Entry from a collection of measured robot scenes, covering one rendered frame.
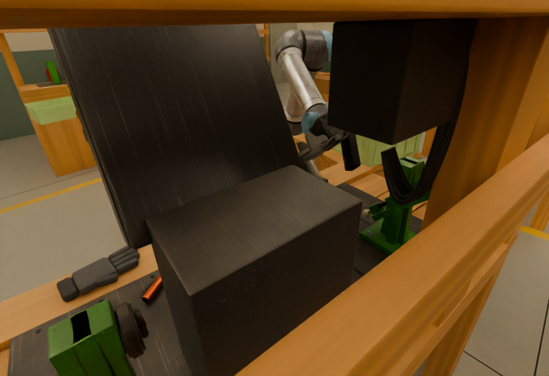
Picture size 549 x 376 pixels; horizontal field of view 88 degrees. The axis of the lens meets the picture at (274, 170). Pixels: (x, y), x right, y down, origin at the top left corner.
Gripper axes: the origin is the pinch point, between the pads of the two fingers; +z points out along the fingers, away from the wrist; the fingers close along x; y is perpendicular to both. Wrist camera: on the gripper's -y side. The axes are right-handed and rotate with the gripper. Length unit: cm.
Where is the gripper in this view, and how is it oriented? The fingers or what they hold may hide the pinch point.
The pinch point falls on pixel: (305, 162)
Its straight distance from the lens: 71.0
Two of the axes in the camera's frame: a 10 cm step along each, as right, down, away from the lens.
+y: -5.8, -8.1, 1.0
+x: 2.6, -3.0, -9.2
